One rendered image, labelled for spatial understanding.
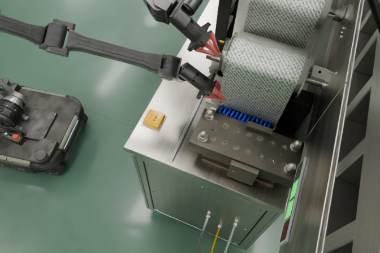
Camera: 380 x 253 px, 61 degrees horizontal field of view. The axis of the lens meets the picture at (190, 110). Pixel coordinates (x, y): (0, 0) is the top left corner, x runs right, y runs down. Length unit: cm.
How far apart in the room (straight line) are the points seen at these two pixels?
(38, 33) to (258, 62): 72
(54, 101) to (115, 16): 119
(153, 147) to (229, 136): 31
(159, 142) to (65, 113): 109
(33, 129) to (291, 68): 169
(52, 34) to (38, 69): 181
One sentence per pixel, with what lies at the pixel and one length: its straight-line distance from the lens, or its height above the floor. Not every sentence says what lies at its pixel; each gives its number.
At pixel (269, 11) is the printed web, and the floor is 132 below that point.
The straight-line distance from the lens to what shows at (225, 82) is 113.
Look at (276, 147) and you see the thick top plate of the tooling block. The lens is 119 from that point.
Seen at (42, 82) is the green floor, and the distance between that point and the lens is 282.
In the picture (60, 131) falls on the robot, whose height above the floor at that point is 24.
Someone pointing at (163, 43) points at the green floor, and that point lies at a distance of 290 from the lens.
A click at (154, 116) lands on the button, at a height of 92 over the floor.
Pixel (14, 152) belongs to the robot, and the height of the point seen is 24.
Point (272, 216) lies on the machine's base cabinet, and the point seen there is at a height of 80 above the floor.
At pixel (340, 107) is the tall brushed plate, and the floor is 143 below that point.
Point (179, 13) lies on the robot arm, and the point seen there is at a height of 139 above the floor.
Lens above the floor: 205
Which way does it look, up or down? 57 degrees down
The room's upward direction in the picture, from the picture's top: 3 degrees clockwise
